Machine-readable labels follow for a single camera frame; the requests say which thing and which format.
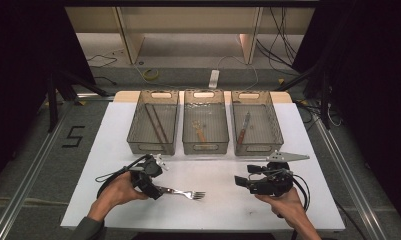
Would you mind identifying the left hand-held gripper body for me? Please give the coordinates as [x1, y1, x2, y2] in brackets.
[129, 153, 170, 196]

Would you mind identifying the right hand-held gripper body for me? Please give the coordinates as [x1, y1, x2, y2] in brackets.
[249, 150, 311, 198]

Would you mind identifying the metal fork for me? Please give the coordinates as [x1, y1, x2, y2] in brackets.
[159, 186, 207, 201]

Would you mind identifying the wooden handled table knife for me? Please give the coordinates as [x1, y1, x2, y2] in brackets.
[236, 111, 252, 146]

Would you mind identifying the smoky clear plastic bin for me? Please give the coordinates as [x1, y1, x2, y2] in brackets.
[182, 89, 230, 156]
[126, 89, 180, 156]
[231, 89, 285, 157]

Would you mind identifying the wooden handled spoon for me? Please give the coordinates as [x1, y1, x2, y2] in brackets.
[191, 119, 208, 144]

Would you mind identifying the person's right hand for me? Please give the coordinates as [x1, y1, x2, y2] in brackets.
[254, 187, 308, 225]

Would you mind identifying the person's left hand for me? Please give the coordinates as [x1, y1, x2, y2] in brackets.
[93, 171, 150, 215]

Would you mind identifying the white board table cover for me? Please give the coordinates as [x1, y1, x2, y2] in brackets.
[60, 101, 346, 232]

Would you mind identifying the white power strip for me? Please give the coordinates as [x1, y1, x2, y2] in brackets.
[208, 69, 220, 89]

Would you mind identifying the black metal stand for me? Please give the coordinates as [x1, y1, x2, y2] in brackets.
[277, 61, 333, 131]
[46, 68, 110, 134]

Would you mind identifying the beige wooden shelf unit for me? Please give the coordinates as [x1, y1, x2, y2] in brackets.
[63, 6, 316, 66]

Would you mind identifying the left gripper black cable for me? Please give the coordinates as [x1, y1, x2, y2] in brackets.
[95, 153, 153, 200]

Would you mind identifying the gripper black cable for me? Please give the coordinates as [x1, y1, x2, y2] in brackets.
[288, 172, 312, 213]
[95, 153, 153, 200]

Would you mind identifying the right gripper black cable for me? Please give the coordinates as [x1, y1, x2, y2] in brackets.
[288, 172, 312, 213]

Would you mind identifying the aluminium floor rail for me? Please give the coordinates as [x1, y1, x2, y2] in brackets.
[0, 99, 74, 240]
[312, 116, 389, 240]

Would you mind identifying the thin white floor cable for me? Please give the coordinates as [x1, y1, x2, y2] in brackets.
[217, 54, 260, 92]

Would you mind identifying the thin dark floor cable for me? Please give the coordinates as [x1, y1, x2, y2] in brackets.
[85, 54, 119, 69]

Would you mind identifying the bundle of black cables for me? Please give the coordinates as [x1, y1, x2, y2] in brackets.
[255, 6, 300, 69]

